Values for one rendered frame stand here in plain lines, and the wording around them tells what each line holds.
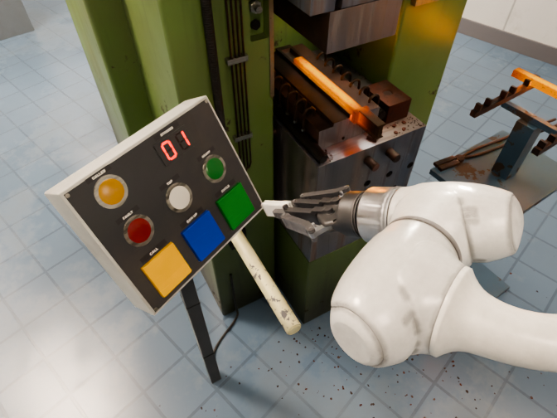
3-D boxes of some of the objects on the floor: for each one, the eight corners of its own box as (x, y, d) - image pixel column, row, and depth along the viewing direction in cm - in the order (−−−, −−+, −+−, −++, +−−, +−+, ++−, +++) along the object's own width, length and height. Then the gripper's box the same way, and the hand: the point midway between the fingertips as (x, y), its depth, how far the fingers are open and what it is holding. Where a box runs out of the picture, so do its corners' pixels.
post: (221, 379, 164) (166, 184, 83) (211, 384, 163) (147, 191, 82) (217, 370, 166) (160, 172, 86) (208, 375, 165) (141, 178, 84)
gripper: (356, 260, 63) (254, 244, 80) (394, 208, 70) (292, 203, 87) (340, 222, 60) (236, 213, 77) (381, 172, 67) (278, 173, 84)
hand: (278, 209), depth 80 cm, fingers closed
